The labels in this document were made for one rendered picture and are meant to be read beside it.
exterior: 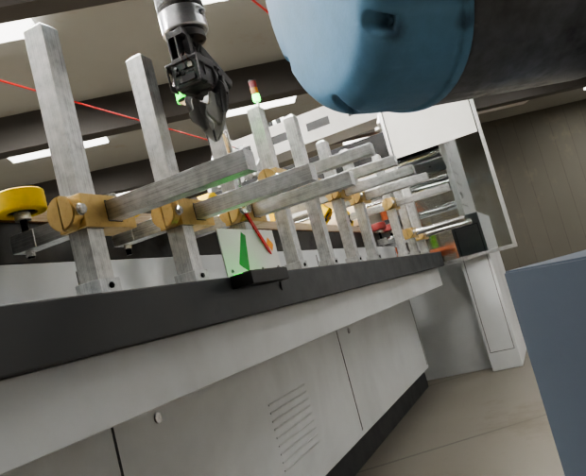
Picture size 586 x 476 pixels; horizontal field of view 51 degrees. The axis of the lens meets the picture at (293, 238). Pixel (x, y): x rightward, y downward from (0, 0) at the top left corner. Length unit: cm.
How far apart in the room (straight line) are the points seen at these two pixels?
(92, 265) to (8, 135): 644
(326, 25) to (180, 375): 79
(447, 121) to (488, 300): 101
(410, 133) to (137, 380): 285
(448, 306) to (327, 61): 338
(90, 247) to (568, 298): 66
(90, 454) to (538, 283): 87
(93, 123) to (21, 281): 608
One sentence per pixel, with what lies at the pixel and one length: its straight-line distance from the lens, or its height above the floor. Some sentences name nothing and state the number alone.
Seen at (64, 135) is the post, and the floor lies 94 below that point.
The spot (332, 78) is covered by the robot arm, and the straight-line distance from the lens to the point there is 35.
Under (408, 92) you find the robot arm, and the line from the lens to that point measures 34.
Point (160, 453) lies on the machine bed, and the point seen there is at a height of 40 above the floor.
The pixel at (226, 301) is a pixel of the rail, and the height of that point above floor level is 65.
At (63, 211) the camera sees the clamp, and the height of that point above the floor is 82.
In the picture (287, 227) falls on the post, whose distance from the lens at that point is 157.
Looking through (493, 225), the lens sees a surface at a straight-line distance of 349.
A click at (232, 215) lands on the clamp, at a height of 84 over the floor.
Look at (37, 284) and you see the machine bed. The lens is 114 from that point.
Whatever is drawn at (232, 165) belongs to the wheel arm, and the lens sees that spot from 85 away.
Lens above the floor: 62
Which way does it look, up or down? 6 degrees up
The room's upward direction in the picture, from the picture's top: 15 degrees counter-clockwise
